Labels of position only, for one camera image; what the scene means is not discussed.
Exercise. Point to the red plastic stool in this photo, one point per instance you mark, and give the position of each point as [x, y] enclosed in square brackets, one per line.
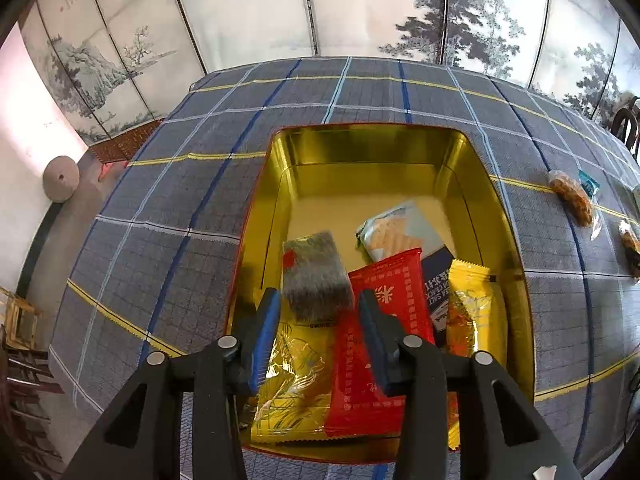
[112, 170]

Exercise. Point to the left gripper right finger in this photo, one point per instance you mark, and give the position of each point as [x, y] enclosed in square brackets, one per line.
[502, 436]

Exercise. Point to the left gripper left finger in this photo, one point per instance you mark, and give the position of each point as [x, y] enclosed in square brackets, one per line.
[138, 434]

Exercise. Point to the dark wooden chair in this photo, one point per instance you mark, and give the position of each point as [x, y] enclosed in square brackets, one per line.
[625, 122]

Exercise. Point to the peanut snack clear bag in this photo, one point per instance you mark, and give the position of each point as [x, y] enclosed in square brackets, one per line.
[578, 203]

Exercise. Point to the green tissue pack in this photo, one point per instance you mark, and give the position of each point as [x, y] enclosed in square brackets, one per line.
[636, 194]

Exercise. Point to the plaid blue tablecloth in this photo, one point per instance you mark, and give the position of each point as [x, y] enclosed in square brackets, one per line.
[193, 230]

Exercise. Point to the round stone disc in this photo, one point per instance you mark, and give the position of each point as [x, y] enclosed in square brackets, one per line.
[60, 179]

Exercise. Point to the painted folding screen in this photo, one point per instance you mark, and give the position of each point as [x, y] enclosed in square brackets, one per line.
[112, 64]

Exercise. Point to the blue candy wrapper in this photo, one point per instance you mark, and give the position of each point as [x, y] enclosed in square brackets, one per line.
[589, 185]

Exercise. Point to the yellow packet silver strip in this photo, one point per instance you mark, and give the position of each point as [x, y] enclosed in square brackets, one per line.
[476, 318]

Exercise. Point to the yellow Wanjiyuan snack pouch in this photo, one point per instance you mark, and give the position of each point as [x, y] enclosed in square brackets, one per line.
[294, 399]

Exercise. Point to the red gold toffee tin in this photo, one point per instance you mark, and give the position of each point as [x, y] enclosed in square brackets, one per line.
[378, 189]

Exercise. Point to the red snack packet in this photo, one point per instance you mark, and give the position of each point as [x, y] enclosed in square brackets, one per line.
[367, 397]

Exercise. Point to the grey sesame cake packet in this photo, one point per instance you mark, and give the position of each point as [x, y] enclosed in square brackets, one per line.
[315, 282]

